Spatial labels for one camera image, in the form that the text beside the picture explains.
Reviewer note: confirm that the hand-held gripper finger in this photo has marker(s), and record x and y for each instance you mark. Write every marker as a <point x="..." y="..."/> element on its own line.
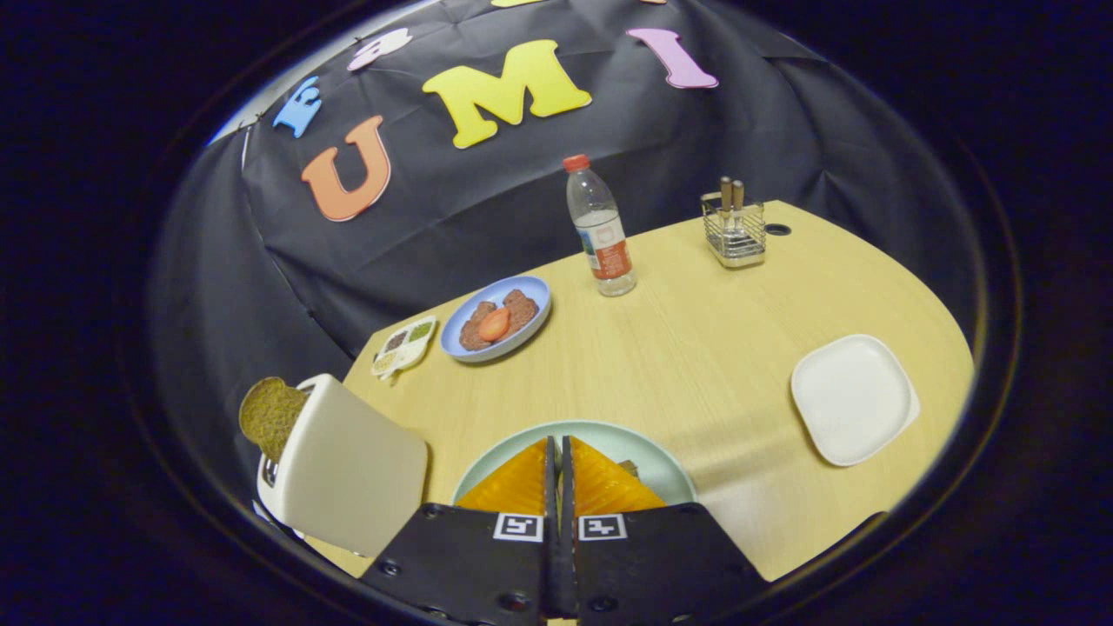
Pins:
<point x="567" y="565"/>
<point x="553" y="565"/>

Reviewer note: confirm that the brown bread slice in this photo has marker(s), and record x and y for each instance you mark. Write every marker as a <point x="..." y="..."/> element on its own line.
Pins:
<point x="271" y="417"/>
<point x="628" y="469"/>

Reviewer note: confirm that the light green round plate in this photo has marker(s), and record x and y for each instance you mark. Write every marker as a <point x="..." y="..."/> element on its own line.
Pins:
<point x="609" y="439"/>

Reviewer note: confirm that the white toaster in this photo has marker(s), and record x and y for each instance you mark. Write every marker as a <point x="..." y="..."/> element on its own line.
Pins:
<point x="348" y="474"/>

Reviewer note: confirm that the brown meat patty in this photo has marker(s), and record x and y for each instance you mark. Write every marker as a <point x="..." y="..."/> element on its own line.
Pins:
<point x="472" y="335"/>
<point x="522" y="304"/>

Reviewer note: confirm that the red tomato slice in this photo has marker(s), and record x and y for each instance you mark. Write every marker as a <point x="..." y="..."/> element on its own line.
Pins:
<point x="494" y="323"/>

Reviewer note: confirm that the white divided seasoning tray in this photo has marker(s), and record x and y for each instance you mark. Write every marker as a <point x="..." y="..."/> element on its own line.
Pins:
<point x="404" y="346"/>

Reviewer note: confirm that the blue round plate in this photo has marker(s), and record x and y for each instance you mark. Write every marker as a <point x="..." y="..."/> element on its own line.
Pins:
<point x="536" y="296"/>

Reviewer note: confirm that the white square plate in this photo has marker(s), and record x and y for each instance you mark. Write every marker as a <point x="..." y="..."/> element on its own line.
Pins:
<point x="852" y="398"/>

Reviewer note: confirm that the clear water bottle red cap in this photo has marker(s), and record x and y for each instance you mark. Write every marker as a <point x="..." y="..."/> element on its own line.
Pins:
<point x="600" y="235"/>

